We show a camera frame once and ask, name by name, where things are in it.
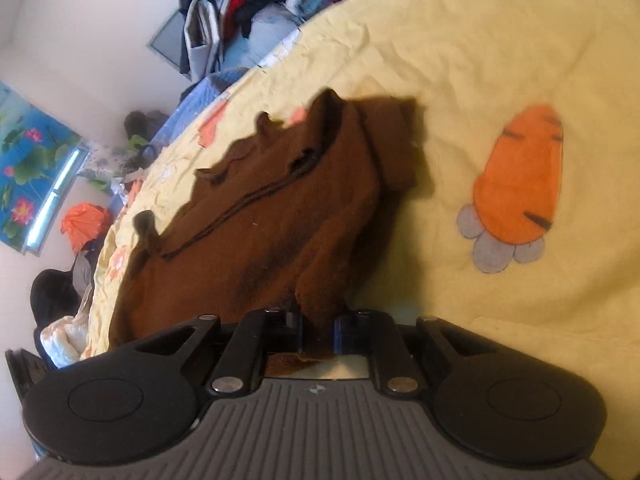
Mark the white cloth bundle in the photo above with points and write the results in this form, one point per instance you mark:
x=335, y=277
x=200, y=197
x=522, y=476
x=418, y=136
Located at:
x=65, y=340

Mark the blue quilted blanket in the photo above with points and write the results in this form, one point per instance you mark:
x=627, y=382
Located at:
x=196, y=99

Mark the grey framed panel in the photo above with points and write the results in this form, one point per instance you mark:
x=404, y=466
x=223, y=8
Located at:
x=169, y=44

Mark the yellow cartoon bed quilt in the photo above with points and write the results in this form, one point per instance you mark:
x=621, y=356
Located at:
x=472, y=66

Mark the lotus flower wall picture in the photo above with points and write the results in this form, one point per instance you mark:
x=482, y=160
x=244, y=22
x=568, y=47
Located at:
x=40, y=158

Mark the brown knit sweater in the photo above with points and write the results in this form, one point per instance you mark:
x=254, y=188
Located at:
x=286, y=219

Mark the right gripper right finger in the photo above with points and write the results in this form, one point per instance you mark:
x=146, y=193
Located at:
x=375, y=335

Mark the black chair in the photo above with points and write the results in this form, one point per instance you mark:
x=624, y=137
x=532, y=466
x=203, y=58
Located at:
x=51, y=297

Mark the floral pillow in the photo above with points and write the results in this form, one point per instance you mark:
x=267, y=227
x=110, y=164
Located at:
x=111, y=167

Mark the orange cloth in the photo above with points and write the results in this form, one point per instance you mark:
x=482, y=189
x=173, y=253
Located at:
x=84, y=223

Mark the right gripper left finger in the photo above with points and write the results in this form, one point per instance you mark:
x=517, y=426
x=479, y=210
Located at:
x=263, y=339

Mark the pile of clothes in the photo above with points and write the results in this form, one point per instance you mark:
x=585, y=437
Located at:
x=250, y=5

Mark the dark plush toy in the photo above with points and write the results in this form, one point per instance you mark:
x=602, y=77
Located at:
x=142, y=127

